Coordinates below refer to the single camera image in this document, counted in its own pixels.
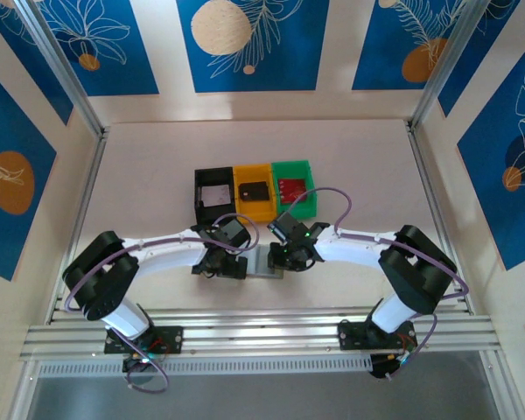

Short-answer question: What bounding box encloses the grey leather card holder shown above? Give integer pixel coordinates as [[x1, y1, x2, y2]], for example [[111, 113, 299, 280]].
[[248, 244, 285, 280]]

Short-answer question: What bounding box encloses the white VIP card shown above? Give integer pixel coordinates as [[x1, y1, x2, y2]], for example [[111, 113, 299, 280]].
[[199, 184, 234, 208]]

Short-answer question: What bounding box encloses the black VIP card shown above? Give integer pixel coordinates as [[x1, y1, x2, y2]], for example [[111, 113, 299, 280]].
[[238, 179, 271, 202]]

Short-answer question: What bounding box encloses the black plastic bin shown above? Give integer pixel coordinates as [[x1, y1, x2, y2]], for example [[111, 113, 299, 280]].
[[193, 166, 239, 225]]

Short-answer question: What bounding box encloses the yellow plastic bin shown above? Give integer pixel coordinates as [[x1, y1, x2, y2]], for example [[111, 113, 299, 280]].
[[233, 163, 277, 221]]

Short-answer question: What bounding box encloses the green plastic bin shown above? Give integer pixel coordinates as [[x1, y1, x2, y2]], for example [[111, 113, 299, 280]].
[[270, 159, 319, 219]]

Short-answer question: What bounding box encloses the wide aluminium base beam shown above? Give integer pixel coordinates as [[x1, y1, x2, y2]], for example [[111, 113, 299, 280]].
[[19, 324, 507, 362]]

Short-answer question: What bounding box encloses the right controller board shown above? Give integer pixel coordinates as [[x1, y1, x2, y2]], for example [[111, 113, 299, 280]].
[[369, 353, 415, 381]]

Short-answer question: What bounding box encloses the controller board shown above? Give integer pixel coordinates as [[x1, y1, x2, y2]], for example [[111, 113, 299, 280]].
[[369, 353, 415, 381], [121, 352, 158, 386]]

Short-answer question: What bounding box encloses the left controller board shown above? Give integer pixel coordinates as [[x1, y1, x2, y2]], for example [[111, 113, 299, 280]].
[[121, 352, 158, 386]]

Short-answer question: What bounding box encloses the slim aluminium table rail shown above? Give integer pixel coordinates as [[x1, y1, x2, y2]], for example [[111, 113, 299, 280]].
[[47, 307, 473, 327]]

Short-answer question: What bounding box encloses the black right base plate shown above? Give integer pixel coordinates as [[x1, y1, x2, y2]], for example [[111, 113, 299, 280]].
[[337, 320, 417, 352]]

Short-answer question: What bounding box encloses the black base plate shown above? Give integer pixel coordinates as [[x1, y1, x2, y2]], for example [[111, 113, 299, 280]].
[[103, 325, 185, 355], [337, 320, 417, 352]]

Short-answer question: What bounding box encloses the white slotted cable duct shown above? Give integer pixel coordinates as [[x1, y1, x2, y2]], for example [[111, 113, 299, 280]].
[[34, 354, 374, 378]]

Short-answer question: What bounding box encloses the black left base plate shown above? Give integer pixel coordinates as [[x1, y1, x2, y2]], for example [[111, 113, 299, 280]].
[[103, 325, 185, 355]]

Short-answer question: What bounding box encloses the aluminium side rail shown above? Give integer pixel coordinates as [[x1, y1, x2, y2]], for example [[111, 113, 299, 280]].
[[45, 126, 111, 326], [404, 121, 477, 316]]

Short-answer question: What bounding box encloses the blue floral wall panel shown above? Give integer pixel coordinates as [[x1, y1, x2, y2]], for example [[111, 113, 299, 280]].
[[352, 0, 467, 92], [437, 0, 522, 118], [176, 0, 330, 94], [0, 60, 58, 282], [0, 0, 74, 127], [38, 0, 160, 97], [457, 30, 525, 272]]

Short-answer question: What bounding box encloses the aluminium corner post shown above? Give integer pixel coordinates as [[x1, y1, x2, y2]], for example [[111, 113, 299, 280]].
[[12, 0, 111, 142], [404, 0, 487, 132]]

